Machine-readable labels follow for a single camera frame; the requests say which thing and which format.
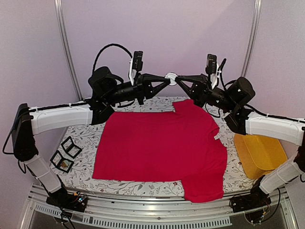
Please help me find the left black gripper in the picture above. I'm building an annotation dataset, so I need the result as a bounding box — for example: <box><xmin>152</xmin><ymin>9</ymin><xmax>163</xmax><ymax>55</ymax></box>
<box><xmin>105</xmin><ymin>74</ymin><xmax>171</xmax><ymax>105</ymax></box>

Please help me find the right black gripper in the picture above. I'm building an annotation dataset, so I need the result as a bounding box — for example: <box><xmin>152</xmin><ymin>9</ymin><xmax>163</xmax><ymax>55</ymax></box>
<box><xmin>175</xmin><ymin>73</ymin><xmax>236</xmax><ymax>113</ymax></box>

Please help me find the red polo shirt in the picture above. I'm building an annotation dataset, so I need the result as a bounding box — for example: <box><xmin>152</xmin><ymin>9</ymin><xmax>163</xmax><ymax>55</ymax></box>
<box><xmin>92</xmin><ymin>100</ymin><xmax>227</xmax><ymax>203</ymax></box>

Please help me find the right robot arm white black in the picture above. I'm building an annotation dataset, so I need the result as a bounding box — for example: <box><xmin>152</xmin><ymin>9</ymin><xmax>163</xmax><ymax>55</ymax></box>
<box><xmin>170</xmin><ymin>74</ymin><xmax>305</xmax><ymax>208</ymax></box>

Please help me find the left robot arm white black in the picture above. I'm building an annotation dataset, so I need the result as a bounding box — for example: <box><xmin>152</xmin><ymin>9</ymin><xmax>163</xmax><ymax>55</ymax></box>
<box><xmin>7</xmin><ymin>66</ymin><xmax>170</xmax><ymax>207</ymax></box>

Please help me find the brooch box with blue brooch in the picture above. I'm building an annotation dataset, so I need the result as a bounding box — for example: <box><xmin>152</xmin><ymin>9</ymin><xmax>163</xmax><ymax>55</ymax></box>
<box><xmin>61</xmin><ymin>136</ymin><xmax>82</xmax><ymax>159</ymax></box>

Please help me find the brooch box with orange brooch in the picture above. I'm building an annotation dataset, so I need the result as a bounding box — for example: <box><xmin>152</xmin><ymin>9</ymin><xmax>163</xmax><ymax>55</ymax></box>
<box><xmin>50</xmin><ymin>150</ymin><xmax>74</xmax><ymax>173</ymax></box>

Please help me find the white shirt neck label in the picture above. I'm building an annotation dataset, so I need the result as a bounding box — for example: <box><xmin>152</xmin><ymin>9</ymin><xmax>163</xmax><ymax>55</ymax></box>
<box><xmin>214</xmin><ymin>133</ymin><xmax>221</xmax><ymax>140</ymax></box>

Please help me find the yellow plastic basket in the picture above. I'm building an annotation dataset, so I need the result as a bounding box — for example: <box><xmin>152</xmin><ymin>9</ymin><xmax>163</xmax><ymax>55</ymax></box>
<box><xmin>234</xmin><ymin>134</ymin><xmax>287</xmax><ymax>179</ymax></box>

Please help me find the floral patterned table mat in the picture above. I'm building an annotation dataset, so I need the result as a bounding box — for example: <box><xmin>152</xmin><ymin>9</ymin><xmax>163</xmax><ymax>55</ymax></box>
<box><xmin>57</xmin><ymin>97</ymin><xmax>253</xmax><ymax>197</ymax></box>

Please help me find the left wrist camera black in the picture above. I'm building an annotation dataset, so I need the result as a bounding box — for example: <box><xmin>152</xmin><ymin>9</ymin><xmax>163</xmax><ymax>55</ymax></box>
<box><xmin>128</xmin><ymin>51</ymin><xmax>143</xmax><ymax>85</ymax></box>

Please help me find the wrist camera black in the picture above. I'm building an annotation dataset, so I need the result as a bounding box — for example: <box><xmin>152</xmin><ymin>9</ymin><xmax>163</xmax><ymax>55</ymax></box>
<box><xmin>128</xmin><ymin>51</ymin><xmax>143</xmax><ymax>85</ymax></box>
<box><xmin>205</xmin><ymin>54</ymin><xmax>219</xmax><ymax>89</ymax></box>

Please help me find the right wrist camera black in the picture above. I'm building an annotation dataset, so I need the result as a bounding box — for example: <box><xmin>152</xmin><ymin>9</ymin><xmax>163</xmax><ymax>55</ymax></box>
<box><xmin>205</xmin><ymin>54</ymin><xmax>219</xmax><ymax>89</ymax></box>

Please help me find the right black looped cable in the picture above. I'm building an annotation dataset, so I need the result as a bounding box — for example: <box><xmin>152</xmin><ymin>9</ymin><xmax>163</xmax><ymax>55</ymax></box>
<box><xmin>215</xmin><ymin>58</ymin><xmax>236</xmax><ymax>89</ymax></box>

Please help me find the black looped cable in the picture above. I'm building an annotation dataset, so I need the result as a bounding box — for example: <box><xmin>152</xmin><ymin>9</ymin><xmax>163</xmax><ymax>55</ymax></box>
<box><xmin>91</xmin><ymin>42</ymin><xmax>133</xmax><ymax>74</ymax></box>
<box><xmin>215</xmin><ymin>58</ymin><xmax>236</xmax><ymax>89</ymax></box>

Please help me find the left black looped cable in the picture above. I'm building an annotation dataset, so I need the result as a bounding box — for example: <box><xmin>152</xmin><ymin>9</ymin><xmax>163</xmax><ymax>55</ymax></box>
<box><xmin>91</xmin><ymin>42</ymin><xmax>133</xmax><ymax>74</ymax></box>

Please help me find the right aluminium frame post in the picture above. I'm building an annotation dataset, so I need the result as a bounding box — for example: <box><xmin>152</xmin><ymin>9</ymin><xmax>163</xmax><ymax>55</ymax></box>
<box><xmin>239</xmin><ymin>0</ymin><xmax>262</xmax><ymax>77</ymax></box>

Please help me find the aluminium frame post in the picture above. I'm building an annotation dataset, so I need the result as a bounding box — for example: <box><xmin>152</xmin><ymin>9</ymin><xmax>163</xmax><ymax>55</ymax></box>
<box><xmin>54</xmin><ymin>0</ymin><xmax>83</xmax><ymax>100</ymax></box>
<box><xmin>239</xmin><ymin>0</ymin><xmax>262</xmax><ymax>77</ymax></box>

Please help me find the left aluminium frame post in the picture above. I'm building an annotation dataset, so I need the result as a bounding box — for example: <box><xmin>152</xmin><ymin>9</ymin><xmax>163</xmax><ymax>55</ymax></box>
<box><xmin>54</xmin><ymin>0</ymin><xmax>83</xmax><ymax>100</ymax></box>

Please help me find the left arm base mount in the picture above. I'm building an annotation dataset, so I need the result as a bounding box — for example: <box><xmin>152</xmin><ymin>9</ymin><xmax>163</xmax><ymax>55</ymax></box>
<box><xmin>46</xmin><ymin>190</ymin><xmax>88</xmax><ymax>212</ymax></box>

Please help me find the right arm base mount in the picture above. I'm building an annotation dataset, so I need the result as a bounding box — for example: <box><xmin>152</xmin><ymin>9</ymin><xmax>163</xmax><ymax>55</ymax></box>
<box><xmin>229</xmin><ymin>191</ymin><xmax>271</xmax><ymax>213</ymax></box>

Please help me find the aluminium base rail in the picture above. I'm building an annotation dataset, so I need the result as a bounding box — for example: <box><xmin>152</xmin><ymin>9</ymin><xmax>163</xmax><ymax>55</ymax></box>
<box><xmin>19</xmin><ymin>185</ymin><xmax>299</xmax><ymax>229</ymax></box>

